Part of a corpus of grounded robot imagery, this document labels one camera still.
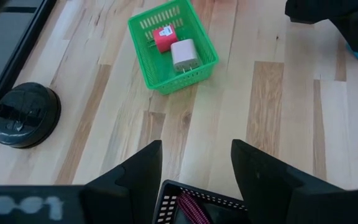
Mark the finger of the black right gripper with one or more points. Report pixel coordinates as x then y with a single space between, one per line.
350 18

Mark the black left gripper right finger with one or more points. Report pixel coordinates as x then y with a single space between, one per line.
275 193

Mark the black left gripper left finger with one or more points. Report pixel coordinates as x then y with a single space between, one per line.
129 193

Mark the pale pink charger cube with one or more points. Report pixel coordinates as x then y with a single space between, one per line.
184 54

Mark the red charger cube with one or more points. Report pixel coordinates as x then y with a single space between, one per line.
165 40

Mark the black plastic basket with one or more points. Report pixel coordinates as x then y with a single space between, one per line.
166 203

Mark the green plastic basket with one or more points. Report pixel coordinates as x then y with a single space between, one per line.
157 70

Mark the black desk lamp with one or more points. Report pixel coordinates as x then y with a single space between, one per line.
26 115

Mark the black metal table frame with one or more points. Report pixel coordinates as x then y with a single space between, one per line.
27 41

